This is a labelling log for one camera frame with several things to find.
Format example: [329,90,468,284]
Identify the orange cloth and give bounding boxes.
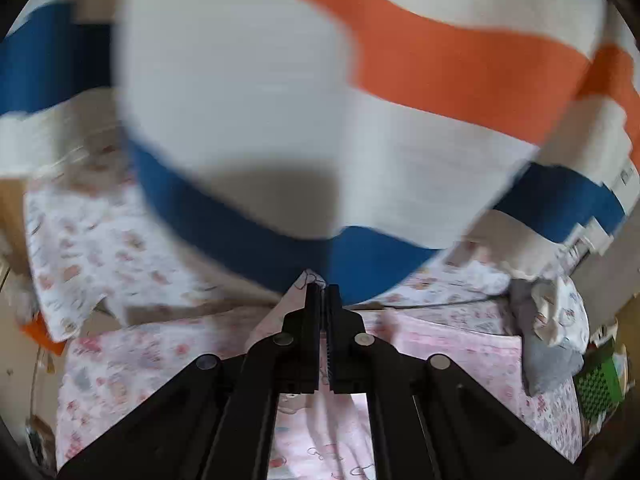
[20,311,67,357]

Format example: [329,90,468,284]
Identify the green checkered box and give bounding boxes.
[572,344,627,425]

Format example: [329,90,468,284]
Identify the grey folded garment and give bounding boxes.
[509,279,585,397]

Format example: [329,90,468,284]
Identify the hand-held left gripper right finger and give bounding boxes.
[325,282,586,480]

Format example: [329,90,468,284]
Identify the pink printed pants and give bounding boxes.
[247,269,523,480]

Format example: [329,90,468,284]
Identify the white cat-print garment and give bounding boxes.
[530,274,592,352]

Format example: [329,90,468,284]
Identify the striped curtain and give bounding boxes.
[0,0,640,306]

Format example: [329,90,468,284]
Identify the white bear-print bed sheet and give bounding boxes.
[24,160,516,342]

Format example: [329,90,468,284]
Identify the pink patchwork-print bed sheet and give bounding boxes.
[54,305,585,480]

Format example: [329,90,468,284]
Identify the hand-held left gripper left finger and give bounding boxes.
[57,282,321,480]

